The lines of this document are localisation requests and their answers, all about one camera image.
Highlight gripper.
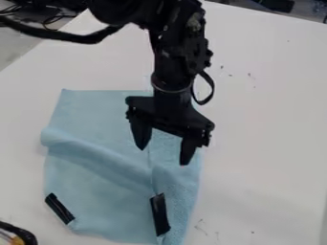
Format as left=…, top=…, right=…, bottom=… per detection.
left=123, top=90, right=216, bottom=167

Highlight light blue cloth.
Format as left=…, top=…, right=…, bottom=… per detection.
left=39, top=88, right=205, bottom=245

